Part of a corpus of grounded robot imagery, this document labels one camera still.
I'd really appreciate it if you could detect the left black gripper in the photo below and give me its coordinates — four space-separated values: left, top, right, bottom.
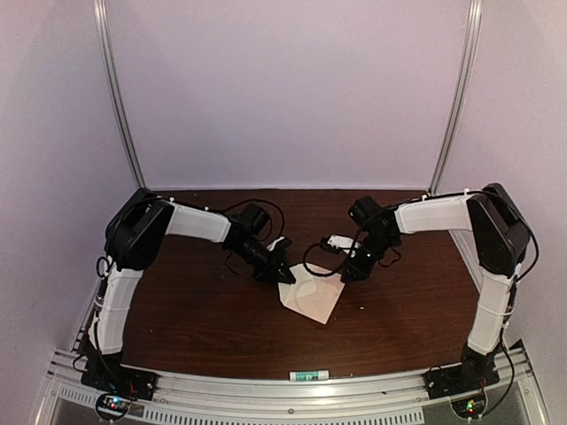
231 238 296 285

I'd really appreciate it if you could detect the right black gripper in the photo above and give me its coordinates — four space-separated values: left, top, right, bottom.
341 233 397 283

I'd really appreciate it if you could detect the beige envelope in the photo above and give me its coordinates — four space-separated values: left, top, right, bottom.
278 264 345 324

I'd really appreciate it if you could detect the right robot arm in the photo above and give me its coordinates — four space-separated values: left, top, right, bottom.
341 183 532 391

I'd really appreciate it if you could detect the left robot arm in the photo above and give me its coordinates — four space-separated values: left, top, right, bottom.
89 188 296 393

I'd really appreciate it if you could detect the green white glue stick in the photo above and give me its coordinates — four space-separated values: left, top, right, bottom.
289 370 330 382

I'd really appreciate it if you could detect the left black cable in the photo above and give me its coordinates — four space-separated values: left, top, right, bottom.
95 201 285 284

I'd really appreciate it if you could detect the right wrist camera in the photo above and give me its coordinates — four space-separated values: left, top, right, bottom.
320 235 360 253

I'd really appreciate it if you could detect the aluminium front rail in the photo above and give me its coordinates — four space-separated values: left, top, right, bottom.
32 348 550 424

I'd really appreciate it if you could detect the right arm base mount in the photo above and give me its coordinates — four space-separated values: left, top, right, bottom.
423 353 500 399

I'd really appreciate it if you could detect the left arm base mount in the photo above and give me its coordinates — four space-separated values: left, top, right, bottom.
81 351 158 401

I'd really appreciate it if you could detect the right aluminium frame post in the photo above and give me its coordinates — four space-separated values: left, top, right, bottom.
427 0 483 194

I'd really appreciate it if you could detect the aluminium frame post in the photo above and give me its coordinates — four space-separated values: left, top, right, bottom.
92 0 146 188
427 0 483 194

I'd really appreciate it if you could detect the left aluminium frame post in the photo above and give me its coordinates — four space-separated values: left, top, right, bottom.
92 0 146 188

